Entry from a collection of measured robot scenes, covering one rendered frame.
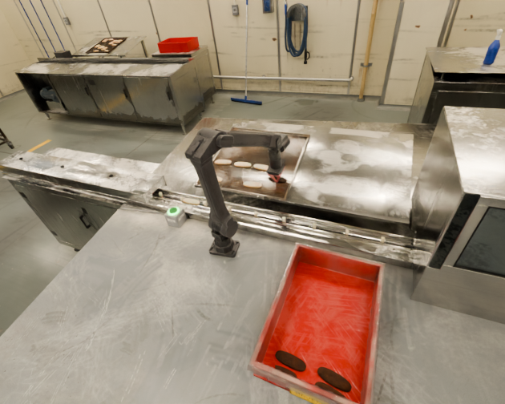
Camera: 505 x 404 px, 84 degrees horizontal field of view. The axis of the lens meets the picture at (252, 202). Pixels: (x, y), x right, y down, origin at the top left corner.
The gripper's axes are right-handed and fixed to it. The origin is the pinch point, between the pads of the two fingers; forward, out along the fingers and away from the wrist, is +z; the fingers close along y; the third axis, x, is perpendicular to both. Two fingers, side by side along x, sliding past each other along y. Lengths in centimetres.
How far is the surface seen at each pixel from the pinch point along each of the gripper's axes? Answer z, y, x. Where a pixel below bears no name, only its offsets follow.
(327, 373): -5, -76, -43
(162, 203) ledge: 1, -31, 53
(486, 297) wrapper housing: -9, -40, -82
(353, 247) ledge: 1, -28, -43
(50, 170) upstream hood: -5, -31, 137
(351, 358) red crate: -3, -69, -49
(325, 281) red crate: 1, -46, -36
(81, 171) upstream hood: -4, -27, 115
